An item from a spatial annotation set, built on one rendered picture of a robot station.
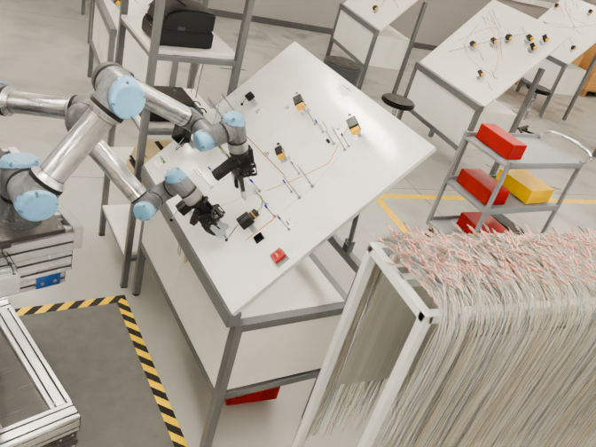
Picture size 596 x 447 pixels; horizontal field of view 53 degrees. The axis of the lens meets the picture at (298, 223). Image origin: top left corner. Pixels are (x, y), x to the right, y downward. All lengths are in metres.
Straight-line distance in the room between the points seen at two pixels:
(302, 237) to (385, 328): 0.48
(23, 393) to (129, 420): 0.50
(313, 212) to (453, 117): 4.08
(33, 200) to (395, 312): 1.25
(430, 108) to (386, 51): 1.69
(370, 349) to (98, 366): 1.55
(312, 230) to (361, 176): 0.30
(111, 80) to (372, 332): 1.22
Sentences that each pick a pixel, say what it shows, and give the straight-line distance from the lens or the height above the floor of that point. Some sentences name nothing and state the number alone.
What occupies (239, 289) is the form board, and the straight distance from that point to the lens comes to 2.39.
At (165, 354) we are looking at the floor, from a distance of 3.38.
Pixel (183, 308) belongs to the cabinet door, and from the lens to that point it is 2.93.
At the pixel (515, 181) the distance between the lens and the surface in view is 5.13.
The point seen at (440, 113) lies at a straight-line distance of 6.52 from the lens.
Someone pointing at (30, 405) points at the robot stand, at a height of 0.21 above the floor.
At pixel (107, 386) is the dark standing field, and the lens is 3.21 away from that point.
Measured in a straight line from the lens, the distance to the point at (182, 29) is 3.14.
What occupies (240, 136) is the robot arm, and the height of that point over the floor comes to 1.51.
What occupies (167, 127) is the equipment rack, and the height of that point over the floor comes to 1.05.
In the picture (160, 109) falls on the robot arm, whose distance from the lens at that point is 2.14.
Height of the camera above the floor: 2.39
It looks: 30 degrees down
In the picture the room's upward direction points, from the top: 17 degrees clockwise
